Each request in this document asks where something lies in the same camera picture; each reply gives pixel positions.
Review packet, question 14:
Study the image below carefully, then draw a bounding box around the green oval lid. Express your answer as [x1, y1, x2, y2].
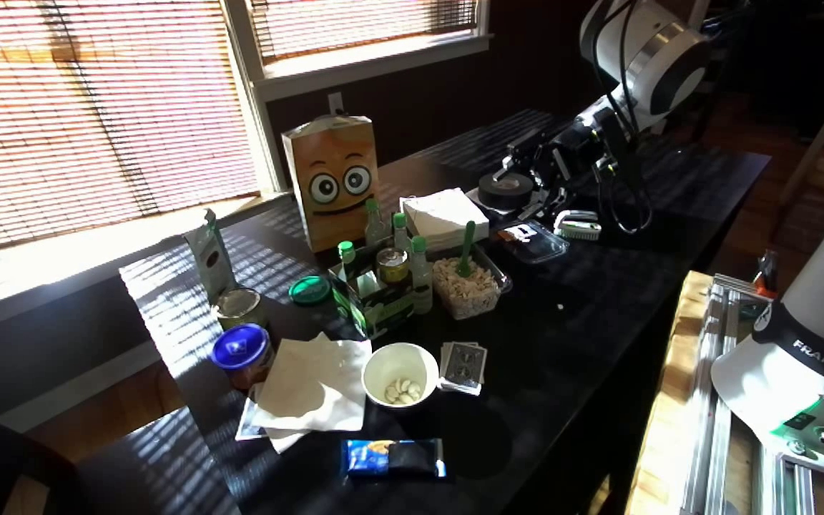
[287, 273, 336, 310]

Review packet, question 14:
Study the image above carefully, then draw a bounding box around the stack of white napkins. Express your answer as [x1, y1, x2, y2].
[398, 185, 492, 256]

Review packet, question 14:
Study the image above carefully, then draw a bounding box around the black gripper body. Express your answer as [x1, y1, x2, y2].
[522, 111, 629, 208]

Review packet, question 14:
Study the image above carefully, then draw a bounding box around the aluminium extrusion rail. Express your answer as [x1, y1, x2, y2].
[682, 276, 767, 515]

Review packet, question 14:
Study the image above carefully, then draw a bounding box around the white paper sheet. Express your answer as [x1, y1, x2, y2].
[233, 396, 309, 456]

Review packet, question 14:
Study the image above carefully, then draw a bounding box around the wide window blind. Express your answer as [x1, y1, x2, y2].
[0, 0, 263, 256]

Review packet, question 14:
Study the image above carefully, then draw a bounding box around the white paper napkin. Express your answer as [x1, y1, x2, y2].
[253, 331, 376, 439]

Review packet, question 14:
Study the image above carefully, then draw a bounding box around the small tan cup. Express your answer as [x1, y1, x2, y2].
[213, 284, 267, 331]

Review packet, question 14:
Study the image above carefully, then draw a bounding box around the green black bottle carrier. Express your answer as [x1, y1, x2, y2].
[326, 241, 439, 337]

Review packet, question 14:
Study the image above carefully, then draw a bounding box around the clear bottle green cap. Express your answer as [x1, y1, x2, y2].
[390, 208, 415, 256]
[408, 236, 432, 288]
[365, 194, 393, 248]
[336, 238, 362, 288]

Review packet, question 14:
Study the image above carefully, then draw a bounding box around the white round bowl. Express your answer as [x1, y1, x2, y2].
[358, 341, 440, 411]

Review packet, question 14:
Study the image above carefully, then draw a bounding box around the gold lid small can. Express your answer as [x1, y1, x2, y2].
[376, 247, 413, 286]

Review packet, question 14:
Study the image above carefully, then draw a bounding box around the small white green object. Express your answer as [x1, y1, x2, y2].
[553, 208, 606, 244]

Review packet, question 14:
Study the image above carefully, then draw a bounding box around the orange paper bag with face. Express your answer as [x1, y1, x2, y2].
[280, 111, 382, 256]

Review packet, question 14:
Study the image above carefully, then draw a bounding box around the small clear plastic container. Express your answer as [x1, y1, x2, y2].
[439, 337, 492, 397]

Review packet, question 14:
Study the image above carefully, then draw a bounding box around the blue snack packet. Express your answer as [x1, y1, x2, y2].
[340, 436, 449, 482]

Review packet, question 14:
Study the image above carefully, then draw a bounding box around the black tape roll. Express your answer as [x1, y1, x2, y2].
[475, 170, 539, 208]

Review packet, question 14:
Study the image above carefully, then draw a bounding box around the clear plastic clamshell container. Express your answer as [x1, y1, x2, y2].
[495, 218, 574, 267]

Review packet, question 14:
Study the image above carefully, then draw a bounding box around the narrow window blind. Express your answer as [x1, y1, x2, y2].
[244, 0, 488, 65]

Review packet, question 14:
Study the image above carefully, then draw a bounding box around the wooden side table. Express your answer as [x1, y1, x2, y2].
[624, 270, 824, 515]

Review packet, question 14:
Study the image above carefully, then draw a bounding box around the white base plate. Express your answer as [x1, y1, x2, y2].
[709, 331, 824, 489]

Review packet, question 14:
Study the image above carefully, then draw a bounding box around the green sticker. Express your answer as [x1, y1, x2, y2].
[772, 397, 824, 446]

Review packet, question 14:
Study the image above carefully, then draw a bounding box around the white window frame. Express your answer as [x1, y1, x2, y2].
[0, 0, 495, 318]

